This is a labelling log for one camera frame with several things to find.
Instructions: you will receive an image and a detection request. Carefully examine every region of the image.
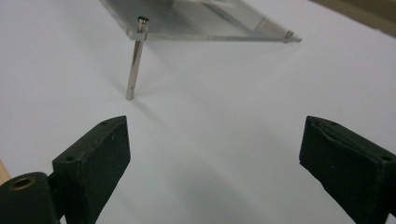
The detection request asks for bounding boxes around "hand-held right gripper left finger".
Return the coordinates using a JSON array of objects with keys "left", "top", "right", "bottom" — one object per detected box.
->
[{"left": 51, "top": 115, "right": 132, "bottom": 224}]

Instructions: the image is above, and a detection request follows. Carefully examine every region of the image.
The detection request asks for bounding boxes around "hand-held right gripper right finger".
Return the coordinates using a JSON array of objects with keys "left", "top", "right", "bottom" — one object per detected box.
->
[{"left": 299, "top": 115, "right": 396, "bottom": 224}]

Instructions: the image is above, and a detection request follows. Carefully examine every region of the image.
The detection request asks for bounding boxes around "silver metal standoff post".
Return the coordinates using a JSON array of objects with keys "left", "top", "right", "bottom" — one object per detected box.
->
[{"left": 125, "top": 16, "right": 150, "bottom": 102}]

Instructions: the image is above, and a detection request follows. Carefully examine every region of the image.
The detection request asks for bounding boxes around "clear acrylic plate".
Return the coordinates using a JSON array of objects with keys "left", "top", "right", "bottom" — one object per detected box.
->
[{"left": 99, "top": 0, "right": 304, "bottom": 44}]

